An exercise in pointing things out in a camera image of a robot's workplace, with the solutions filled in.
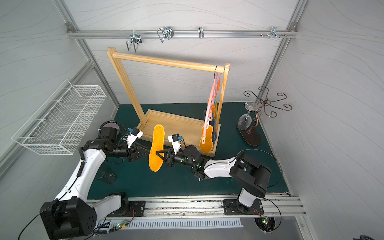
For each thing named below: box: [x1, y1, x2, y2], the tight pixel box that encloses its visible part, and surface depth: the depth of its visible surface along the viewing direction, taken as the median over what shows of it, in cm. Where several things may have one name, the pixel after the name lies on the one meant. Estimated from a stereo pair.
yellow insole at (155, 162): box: [149, 124, 165, 173], surface depth 72 cm
